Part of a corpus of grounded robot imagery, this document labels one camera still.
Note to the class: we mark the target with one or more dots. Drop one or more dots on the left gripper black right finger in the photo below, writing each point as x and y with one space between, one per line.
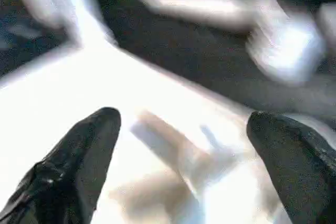
302 171

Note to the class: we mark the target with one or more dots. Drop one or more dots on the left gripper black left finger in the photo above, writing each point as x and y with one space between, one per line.
65 171

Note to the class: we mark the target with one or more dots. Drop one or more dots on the white plastic table top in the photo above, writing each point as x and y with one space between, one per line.
131 82

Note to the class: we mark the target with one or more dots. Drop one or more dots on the black work mat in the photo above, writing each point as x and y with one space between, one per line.
197 51

